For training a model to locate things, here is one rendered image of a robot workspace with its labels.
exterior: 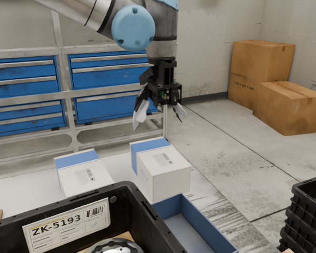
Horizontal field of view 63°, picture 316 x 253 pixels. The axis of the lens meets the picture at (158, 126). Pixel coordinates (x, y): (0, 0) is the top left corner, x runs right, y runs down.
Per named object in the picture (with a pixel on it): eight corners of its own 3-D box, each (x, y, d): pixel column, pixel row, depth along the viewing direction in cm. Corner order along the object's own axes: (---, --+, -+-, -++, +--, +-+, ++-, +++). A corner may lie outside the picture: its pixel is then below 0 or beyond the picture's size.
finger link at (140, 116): (131, 133, 66) (150, 103, 65) (124, 124, 71) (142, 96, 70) (140, 138, 68) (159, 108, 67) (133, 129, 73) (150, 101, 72)
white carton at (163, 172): (130, 165, 89) (129, 142, 85) (162, 158, 93) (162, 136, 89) (152, 202, 72) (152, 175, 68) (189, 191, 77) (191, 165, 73)
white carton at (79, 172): (58, 182, 81) (53, 157, 77) (96, 171, 86) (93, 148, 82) (71, 225, 65) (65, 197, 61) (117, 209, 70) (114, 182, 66)
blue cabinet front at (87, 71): (76, 123, 214) (66, 54, 190) (156, 111, 239) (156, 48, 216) (77, 125, 211) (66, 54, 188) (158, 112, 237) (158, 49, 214)
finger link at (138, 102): (131, 109, 69) (149, 81, 67) (129, 107, 70) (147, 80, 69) (145, 117, 71) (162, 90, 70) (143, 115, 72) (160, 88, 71)
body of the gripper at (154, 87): (155, 110, 64) (155, 61, 59) (143, 100, 72) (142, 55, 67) (182, 106, 67) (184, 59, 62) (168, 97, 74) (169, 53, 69)
